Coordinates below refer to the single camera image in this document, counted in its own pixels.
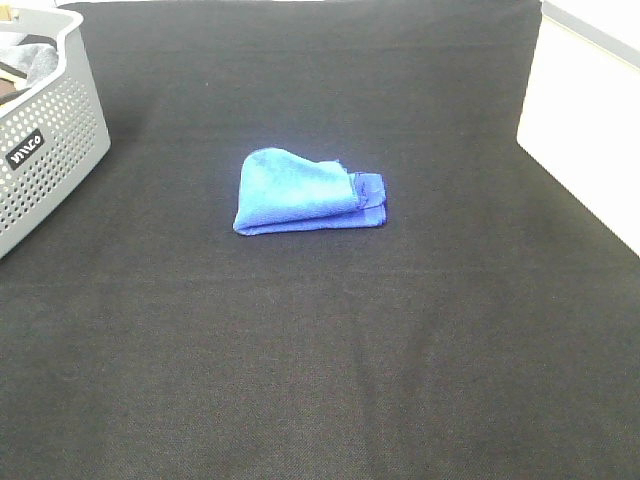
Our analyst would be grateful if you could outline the grey towel in basket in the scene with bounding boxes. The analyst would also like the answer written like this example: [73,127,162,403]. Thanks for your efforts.
[1,43,58,90]

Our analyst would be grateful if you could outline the blue microfiber towel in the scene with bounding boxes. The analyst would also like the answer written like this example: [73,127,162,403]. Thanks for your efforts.
[233,148,387,236]

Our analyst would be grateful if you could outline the yellow cloth in basket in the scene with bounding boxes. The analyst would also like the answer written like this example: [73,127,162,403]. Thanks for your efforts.
[0,62,27,84]

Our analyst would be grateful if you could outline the black table cloth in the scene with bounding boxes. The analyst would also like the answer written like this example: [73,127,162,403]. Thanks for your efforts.
[1,1,639,479]

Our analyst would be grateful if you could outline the white plastic storage box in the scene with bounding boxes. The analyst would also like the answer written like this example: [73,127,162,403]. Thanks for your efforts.
[516,1,639,252]

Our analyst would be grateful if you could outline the grey perforated plastic basket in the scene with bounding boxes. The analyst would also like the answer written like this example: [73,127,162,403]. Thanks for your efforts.
[1,6,111,254]

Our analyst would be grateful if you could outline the brown folded cloth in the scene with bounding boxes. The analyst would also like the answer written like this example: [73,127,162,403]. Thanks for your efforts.
[0,79,22,106]

